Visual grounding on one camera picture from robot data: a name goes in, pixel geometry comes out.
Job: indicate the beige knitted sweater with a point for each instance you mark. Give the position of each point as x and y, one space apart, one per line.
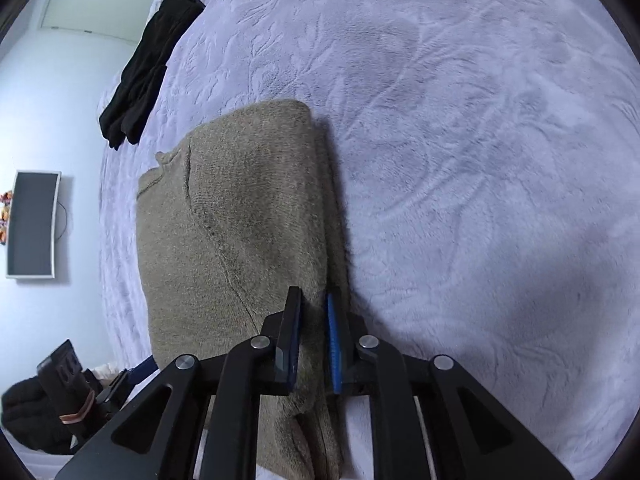
250 210

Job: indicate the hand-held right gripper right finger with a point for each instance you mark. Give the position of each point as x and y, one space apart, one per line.
334 345

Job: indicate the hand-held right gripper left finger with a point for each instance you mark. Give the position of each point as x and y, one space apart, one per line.
292 340

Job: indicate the colourful wall decoration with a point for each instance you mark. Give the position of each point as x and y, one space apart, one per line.
4 215

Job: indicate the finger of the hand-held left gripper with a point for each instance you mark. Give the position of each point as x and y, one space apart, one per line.
142 369

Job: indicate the black garment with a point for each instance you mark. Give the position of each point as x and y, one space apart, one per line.
145 70

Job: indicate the wall-mounted monitor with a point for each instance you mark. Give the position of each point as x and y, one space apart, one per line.
32 222

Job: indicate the lavender fleece blanket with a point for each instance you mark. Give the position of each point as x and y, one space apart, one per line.
475 160

